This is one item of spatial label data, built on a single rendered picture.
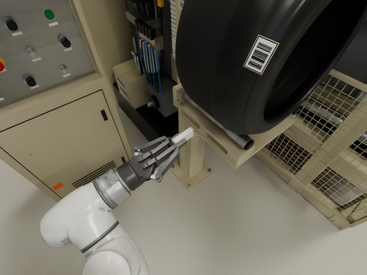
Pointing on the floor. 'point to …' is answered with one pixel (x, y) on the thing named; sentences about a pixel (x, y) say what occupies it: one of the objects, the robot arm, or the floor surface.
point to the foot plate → (189, 183)
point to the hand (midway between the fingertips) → (183, 137)
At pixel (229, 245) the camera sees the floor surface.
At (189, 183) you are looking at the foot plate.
